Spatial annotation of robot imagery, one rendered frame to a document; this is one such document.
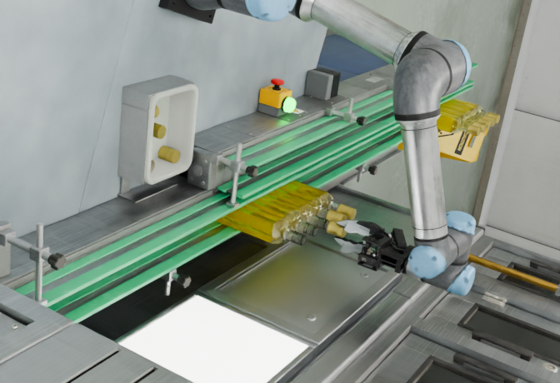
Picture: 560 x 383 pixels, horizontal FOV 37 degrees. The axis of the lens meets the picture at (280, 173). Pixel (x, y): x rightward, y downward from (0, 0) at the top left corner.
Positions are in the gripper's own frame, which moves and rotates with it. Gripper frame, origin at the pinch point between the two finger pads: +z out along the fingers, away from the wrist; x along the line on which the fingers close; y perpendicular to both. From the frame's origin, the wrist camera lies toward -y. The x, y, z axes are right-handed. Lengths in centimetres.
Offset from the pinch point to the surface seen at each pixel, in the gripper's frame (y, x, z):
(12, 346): 111, -21, -3
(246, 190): 9.7, -6.1, 23.9
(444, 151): -317, 79, 77
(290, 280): 10.6, 12.9, 7.0
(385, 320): 10.9, 13.1, -19.9
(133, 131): 36, -23, 40
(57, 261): 81, -15, 18
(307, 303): 17.6, 12.9, -1.9
